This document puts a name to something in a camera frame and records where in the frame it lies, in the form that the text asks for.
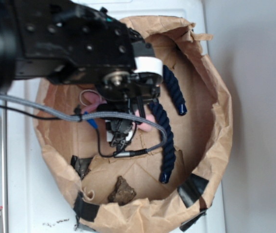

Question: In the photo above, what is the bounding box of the brown rock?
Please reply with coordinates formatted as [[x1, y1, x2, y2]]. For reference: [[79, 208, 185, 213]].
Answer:
[[108, 176, 137, 206]]

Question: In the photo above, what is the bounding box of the grey braided cable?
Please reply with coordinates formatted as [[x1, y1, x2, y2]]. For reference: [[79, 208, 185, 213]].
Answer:
[[0, 90, 168, 158]]

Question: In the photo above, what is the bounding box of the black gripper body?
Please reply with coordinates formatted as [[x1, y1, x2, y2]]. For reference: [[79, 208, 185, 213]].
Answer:
[[96, 71, 163, 148]]

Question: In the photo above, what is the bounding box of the pink plush bunny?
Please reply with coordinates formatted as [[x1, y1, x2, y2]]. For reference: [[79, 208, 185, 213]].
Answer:
[[79, 89, 155, 132]]

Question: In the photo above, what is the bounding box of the thin black cable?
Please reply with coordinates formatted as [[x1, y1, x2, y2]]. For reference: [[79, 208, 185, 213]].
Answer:
[[0, 101, 119, 158]]

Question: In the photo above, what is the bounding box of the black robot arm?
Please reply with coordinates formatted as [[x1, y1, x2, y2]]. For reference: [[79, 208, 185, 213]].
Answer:
[[0, 0, 163, 117]]

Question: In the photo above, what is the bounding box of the dark blue rope toy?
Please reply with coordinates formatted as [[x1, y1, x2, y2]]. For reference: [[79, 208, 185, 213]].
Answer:
[[149, 65, 187, 184]]

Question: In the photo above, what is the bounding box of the brown paper bag bin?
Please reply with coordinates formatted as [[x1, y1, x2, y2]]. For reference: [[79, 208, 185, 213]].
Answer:
[[34, 16, 233, 233]]

